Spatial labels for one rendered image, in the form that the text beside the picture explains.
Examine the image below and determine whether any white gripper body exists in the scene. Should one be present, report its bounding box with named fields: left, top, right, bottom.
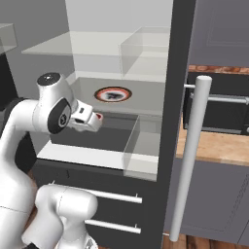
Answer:
left=70, top=111, right=104, bottom=133

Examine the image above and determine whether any clear fridge bin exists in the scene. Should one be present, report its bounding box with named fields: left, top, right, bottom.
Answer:
left=122, top=115, right=162, bottom=182
left=120, top=25, right=171, bottom=80

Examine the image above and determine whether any open fridge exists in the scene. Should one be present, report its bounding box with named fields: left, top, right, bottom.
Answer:
left=0, top=0, right=173, bottom=249

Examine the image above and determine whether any dark fridge drawer front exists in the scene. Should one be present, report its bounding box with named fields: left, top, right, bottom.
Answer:
left=32, top=159, right=163, bottom=215
left=85, top=207, right=163, bottom=249

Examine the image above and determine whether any clear glass fridge shelf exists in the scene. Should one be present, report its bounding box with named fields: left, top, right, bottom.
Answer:
left=21, top=30, right=171, bottom=58

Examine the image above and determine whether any dark fridge door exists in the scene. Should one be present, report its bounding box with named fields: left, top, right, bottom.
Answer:
left=160, top=0, right=197, bottom=249

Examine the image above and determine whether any black microwave oven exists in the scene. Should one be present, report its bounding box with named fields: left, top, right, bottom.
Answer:
left=182, top=71, right=249, bottom=136

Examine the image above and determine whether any grey base cupboard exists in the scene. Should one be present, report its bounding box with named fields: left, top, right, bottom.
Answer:
left=163, top=157, right=249, bottom=246

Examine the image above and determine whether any grey drawer handle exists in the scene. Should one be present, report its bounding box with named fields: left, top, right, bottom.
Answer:
left=85, top=219, right=142, bottom=235
left=48, top=183, right=143, bottom=205

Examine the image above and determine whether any long grey door handle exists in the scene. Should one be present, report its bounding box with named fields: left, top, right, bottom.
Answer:
left=169, top=75, right=213, bottom=243

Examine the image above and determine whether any grey microwave handle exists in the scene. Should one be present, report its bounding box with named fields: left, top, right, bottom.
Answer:
left=189, top=92, right=249, bottom=106

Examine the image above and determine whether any grey wall cupboard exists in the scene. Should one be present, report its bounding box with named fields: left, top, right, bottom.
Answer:
left=188, top=0, right=249, bottom=68

